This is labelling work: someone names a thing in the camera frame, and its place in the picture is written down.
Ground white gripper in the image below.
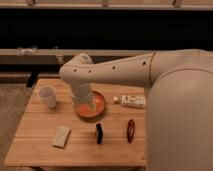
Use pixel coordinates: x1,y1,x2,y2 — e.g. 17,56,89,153
70,83,97,110

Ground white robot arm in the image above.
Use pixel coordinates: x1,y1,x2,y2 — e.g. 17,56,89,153
60,49,213,171

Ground black upright eraser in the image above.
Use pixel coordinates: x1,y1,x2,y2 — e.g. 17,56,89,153
96,123,103,144

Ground orange round plate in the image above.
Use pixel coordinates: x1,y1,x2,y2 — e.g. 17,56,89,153
76,91,106,119

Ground white rectangular sponge block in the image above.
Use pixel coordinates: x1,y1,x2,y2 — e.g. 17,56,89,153
52,126,71,148

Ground red brown hair clip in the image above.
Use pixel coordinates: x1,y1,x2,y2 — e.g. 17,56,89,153
127,119,135,143

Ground white plastic cup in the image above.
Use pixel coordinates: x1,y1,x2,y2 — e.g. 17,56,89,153
38,86,56,108

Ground white squeeze tube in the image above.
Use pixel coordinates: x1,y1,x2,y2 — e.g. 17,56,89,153
113,95,146,108

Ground wooden table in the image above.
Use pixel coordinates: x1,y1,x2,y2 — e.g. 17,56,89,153
4,79,146,167

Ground grey bench shelf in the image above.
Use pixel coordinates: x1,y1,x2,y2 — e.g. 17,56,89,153
0,49,149,65

